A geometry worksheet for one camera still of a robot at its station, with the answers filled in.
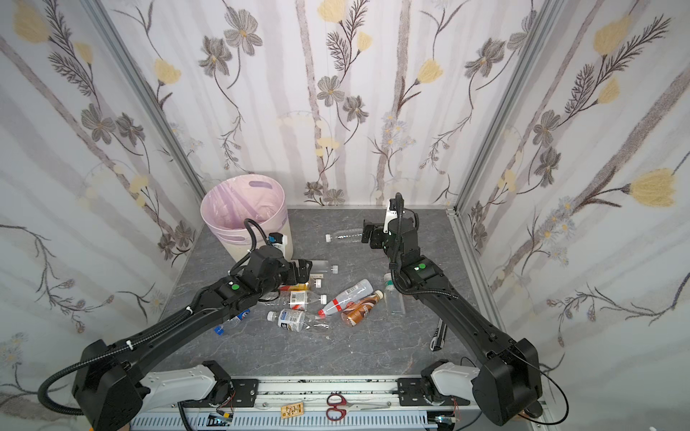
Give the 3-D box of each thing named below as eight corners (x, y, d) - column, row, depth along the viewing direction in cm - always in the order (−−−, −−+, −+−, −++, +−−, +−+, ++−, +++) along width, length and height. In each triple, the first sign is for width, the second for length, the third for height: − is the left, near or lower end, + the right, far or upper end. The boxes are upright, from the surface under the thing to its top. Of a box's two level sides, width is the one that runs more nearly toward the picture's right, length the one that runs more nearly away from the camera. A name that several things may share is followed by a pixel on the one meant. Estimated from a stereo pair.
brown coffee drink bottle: (339, 318, 89) (339, 313, 86) (371, 287, 97) (372, 281, 93) (351, 330, 87) (351, 325, 83) (383, 297, 94) (384, 291, 91)
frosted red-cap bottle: (323, 324, 88) (322, 318, 84) (317, 314, 90) (316, 308, 86) (374, 292, 96) (375, 285, 92) (368, 284, 98) (368, 277, 94)
